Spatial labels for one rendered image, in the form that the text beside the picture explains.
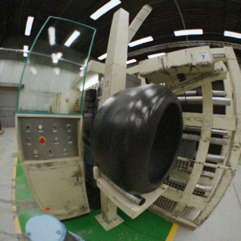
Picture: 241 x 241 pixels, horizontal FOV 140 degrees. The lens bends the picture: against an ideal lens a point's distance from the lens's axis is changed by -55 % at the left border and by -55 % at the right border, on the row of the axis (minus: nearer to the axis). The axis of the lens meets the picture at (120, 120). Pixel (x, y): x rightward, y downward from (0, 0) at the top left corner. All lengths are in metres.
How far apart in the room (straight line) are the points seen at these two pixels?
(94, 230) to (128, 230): 0.38
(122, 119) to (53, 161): 0.72
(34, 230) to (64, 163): 0.71
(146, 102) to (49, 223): 0.39
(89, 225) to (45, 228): 1.21
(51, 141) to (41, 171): 0.27
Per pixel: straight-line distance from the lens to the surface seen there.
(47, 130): 0.83
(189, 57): 0.75
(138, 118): 0.27
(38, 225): 0.26
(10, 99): 9.72
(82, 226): 1.44
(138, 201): 0.50
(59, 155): 0.89
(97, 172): 0.68
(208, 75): 0.82
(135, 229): 1.43
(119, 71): 0.74
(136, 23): 1.49
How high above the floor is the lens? 1.29
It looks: 3 degrees down
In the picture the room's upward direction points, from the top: 4 degrees clockwise
